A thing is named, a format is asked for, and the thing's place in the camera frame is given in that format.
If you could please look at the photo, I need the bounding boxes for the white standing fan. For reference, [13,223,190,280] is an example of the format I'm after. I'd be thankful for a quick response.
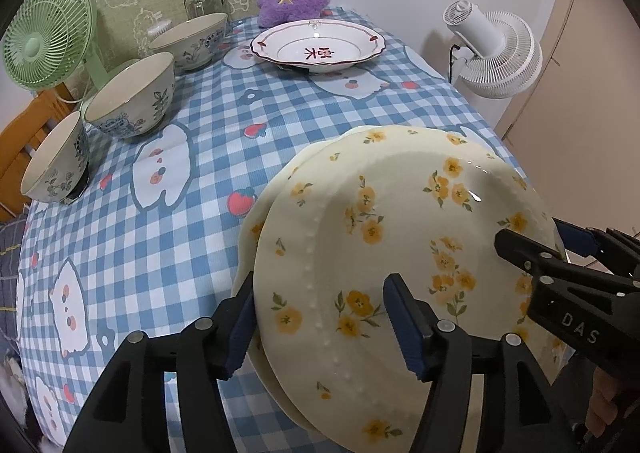
[442,0,543,99]

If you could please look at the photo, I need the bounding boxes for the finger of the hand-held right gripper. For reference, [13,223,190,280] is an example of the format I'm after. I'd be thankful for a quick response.
[552,218,640,284]
[494,229,568,284]

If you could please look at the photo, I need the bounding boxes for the small yellow floral plate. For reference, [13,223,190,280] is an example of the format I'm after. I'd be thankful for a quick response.
[252,126,568,453]

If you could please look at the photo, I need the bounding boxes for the orange wooden chair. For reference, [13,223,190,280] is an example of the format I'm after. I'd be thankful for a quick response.
[0,88,71,221]

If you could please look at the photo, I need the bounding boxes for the green desk fan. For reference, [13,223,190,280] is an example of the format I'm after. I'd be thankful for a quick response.
[2,0,108,106]

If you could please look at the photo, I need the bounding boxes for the person's right hand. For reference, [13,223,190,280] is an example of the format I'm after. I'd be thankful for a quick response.
[586,368,623,436]

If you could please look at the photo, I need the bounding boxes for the large scalloped yellow floral plate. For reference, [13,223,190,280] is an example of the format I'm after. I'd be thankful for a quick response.
[231,124,501,434]

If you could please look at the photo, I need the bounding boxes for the black fan cable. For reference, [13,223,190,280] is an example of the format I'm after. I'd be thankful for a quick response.
[447,44,468,84]

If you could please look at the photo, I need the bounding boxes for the white fuzzy cloth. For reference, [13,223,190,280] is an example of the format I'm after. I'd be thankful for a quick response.
[0,350,31,439]

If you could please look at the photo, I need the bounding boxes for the white plate with red rim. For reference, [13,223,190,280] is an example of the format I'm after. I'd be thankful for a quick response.
[250,19,387,74]

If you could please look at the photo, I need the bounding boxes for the blue checked bear tablecloth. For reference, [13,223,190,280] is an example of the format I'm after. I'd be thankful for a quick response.
[15,6,566,453]

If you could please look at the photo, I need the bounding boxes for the grey plaid pillow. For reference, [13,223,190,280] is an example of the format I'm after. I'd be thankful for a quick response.
[0,220,31,329]

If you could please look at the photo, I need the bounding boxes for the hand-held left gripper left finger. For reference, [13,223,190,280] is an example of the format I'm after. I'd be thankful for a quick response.
[62,273,258,453]

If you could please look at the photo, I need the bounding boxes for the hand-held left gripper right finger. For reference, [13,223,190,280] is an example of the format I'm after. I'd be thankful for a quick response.
[382,273,581,453]

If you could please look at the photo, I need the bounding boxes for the cream bowl blue floral print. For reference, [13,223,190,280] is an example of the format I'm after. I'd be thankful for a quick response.
[21,110,91,204]
[148,13,228,71]
[82,52,177,140]

